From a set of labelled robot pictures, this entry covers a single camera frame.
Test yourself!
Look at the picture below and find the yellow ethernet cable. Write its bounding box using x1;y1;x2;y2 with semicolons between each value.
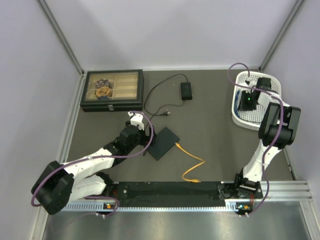
174;142;206;185

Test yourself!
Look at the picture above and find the black power adapter with cord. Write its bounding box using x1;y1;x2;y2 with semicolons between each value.
143;73;193;118

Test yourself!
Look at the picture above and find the black network switch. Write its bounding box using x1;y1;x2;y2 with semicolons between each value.
147;127;180;161

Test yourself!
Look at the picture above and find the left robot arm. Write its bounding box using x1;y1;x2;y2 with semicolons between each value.
31;122;157;215

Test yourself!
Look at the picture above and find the orange bracelet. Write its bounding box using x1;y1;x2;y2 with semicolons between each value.
94;86;113;98

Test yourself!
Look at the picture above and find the black jewelry display box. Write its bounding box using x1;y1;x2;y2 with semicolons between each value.
80;69;144;112

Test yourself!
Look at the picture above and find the dark beaded bracelet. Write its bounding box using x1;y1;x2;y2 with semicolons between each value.
94;78;111;88

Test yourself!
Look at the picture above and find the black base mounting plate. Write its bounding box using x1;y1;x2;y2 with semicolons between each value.
101;181;251;208

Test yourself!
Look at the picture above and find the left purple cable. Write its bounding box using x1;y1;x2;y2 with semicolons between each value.
30;110;155;221

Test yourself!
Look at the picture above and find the white slotted cable duct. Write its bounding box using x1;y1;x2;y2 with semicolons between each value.
61;200;239;212

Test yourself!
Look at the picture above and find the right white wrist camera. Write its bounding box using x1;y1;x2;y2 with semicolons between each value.
245;77;257;88

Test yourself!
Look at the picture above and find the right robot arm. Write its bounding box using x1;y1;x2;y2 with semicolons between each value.
233;77;302;198

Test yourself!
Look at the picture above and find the white perforated plastic basket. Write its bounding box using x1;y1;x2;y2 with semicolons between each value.
231;70;282;131

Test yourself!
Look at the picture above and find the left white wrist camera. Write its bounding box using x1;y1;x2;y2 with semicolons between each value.
128;111;145;131

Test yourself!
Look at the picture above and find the aluminium frame rail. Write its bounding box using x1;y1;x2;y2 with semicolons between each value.
265;180;313;202

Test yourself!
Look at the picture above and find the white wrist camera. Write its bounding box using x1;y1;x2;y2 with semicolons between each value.
245;77;257;88
128;111;145;131

